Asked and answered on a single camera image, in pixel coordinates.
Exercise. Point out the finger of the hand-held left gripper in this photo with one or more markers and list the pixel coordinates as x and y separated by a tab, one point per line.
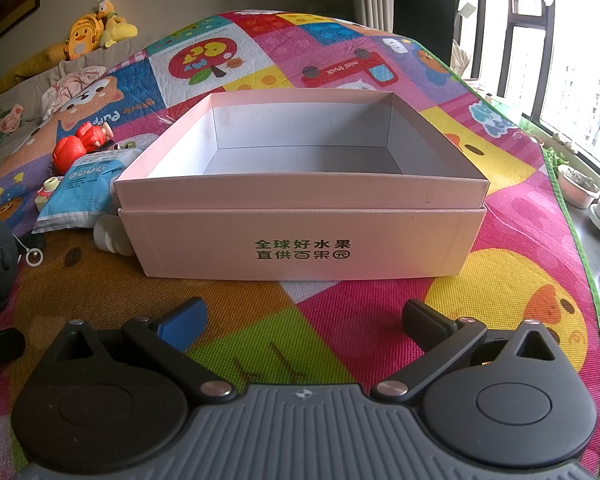
2	345

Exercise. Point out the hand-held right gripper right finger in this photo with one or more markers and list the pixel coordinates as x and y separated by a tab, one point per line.
422	327

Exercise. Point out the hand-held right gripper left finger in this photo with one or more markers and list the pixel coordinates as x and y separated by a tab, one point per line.
182	327

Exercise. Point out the pink cardboard box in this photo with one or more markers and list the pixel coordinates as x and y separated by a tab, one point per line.
300	220

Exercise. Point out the blue white snack packet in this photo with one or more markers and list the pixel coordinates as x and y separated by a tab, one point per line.
80	195

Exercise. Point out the colourful printed play mat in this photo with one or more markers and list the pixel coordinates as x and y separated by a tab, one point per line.
340	320

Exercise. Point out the small white bottle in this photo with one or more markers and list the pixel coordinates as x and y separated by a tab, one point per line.
109	237

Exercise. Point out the pink pot with plant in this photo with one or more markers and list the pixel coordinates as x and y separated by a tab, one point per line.
577	192

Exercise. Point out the small pink crumpled cloth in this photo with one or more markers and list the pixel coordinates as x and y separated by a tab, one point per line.
7	119

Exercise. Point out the long yellow plush pillow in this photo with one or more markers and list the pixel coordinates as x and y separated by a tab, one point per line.
30	65

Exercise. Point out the window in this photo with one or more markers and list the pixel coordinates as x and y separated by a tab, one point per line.
570	85

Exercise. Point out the small yellow plush toy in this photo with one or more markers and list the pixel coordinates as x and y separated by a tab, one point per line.
117	30

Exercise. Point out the yellow duck plush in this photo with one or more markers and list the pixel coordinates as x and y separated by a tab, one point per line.
82	35

